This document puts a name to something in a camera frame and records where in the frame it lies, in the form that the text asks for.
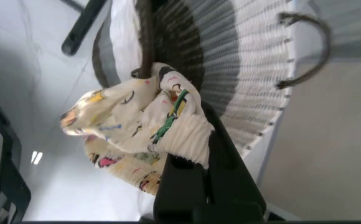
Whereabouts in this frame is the black clothes rack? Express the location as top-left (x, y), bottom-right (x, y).
top-left (59, 0), bottom-right (108, 57)

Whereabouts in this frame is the white laundry basket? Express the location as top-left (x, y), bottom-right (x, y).
top-left (91, 0), bottom-right (332, 159)

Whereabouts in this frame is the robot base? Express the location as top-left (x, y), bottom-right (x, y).
top-left (0, 81), bottom-right (32, 224)

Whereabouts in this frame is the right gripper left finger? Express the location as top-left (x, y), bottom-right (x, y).
top-left (153, 154), bottom-right (212, 223)

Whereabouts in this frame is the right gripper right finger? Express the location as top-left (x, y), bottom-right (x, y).
top-left (202, 101), bottom-right (267, 223)

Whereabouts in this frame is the cream printed garment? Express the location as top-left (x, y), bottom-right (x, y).
top-left (59, 62), bottom-right (215, 197)

